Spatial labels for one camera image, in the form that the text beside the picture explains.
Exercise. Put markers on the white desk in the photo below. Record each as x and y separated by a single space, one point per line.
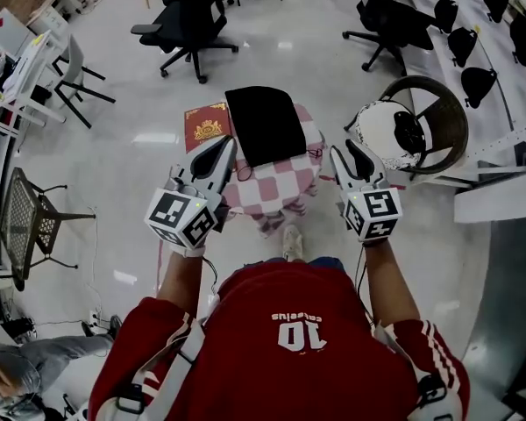
30 59

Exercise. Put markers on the white slanted beam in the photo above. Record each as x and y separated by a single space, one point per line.
499 200

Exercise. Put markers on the white round seat cushion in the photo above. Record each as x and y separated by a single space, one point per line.
374 132

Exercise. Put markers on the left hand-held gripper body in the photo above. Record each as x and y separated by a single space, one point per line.
179 217

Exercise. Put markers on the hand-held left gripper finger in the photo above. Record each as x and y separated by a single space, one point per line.
199 160
225 173

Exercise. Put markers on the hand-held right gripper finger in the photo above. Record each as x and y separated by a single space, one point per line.
344 173
368 167

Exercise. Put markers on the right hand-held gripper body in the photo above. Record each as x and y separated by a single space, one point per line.
372 213

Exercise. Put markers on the grey chair black legs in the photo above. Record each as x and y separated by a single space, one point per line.
74 59

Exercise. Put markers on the white power strip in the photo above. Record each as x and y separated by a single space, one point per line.
95 318

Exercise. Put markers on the person's blue shorts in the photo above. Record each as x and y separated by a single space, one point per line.
329 262

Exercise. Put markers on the dark wicker round chair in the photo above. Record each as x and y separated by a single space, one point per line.
456 125

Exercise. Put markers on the rows of black bags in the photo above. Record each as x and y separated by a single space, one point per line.
478 86

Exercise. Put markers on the black metal lattice chair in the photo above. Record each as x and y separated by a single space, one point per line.
22 222

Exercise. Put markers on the person's red jersey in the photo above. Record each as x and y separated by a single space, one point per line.
289 388

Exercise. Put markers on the person's white shoe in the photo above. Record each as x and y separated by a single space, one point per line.
293 241

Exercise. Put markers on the table with checkered tablecloth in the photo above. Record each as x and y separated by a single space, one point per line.
267 187

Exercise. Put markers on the white refrigerator red sticker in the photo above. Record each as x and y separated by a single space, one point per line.
9 33

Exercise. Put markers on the person's left forearm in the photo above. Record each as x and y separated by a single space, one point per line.
179 279

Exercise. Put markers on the red book gold emblem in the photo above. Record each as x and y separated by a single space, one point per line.
204 125

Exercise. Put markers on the white wristband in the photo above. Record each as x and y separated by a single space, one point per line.
186 250

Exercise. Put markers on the person's right forearm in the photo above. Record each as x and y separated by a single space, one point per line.
388 283

